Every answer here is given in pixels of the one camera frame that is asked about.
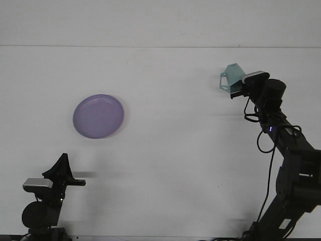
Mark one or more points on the pale blue hexagonal cup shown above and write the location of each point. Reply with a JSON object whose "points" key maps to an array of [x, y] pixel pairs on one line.
{"points": [[234, 72]]}

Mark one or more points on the pale purple round plate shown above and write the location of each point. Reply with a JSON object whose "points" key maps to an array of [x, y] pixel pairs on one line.
{"points": [[97, 116]]}

